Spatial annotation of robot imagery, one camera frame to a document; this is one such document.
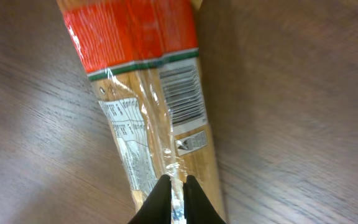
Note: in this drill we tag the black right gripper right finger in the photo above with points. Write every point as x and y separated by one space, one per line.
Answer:
198 208

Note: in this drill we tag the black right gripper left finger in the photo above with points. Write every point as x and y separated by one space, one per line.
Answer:
157 209

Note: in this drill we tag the orange spaghetti package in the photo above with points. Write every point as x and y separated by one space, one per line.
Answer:
142 60

